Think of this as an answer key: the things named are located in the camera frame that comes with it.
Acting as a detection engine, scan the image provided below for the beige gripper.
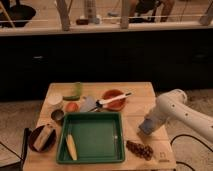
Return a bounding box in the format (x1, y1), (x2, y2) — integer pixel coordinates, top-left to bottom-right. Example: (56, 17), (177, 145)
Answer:
(144, 113), (166, 132)

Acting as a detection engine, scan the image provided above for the blue sponge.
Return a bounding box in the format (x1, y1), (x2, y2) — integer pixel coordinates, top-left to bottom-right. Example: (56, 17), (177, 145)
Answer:
(139, 122), (154, 135)

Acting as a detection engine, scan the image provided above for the green plastic tray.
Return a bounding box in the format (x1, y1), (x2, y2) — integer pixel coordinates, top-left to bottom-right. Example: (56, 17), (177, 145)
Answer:
(56, 112), (125, 164)

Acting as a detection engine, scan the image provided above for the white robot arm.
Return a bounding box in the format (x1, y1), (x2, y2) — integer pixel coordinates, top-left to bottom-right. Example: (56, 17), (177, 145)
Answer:
(139, 89), (213, 143)

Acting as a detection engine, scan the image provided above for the orange red bowl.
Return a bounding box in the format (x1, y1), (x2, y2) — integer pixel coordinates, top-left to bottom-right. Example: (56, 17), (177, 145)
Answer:
(101, 89), (126, 111)

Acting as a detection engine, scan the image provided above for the grey metal scraper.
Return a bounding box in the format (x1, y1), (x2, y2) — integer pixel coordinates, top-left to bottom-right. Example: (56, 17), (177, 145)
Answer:
(79, 96), (96, 112)

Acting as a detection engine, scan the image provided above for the red tomato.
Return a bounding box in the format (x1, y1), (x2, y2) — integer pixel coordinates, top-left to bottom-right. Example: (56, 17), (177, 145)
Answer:
(65, 102), (79, 112)

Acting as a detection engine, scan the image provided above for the yellow corn cob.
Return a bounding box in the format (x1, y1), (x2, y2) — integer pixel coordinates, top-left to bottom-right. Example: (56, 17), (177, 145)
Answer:
(66, 134), (77, 160)

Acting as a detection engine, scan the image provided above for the small metal cup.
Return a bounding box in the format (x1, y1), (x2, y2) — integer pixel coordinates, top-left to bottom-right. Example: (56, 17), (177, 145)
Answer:
(51, 109), (64, 123)

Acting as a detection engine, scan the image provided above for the white paper cup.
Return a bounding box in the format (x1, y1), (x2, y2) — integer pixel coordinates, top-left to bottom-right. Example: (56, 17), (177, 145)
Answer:
(47, 93), (63, 109)

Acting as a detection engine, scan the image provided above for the sandwich slice on plate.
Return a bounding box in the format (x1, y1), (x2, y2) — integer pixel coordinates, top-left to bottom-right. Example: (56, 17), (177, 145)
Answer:
(33, 124), (54, 151)

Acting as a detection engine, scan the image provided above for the dark brown round plate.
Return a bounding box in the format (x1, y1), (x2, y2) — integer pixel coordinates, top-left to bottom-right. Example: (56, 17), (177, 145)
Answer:
(29, 124), (56, 153)

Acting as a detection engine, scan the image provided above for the black round stool base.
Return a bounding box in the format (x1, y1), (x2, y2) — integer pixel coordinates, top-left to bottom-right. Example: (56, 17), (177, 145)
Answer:
(0, 5), (36, 27)

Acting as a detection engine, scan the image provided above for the black cable on floor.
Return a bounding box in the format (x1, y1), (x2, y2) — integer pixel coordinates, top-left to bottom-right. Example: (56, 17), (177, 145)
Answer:
(170, 133), (213, 171)

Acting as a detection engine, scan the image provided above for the white handled kitchen tool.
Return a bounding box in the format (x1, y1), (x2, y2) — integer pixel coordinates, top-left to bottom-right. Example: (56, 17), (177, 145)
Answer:
(96, 93), (132, 107)

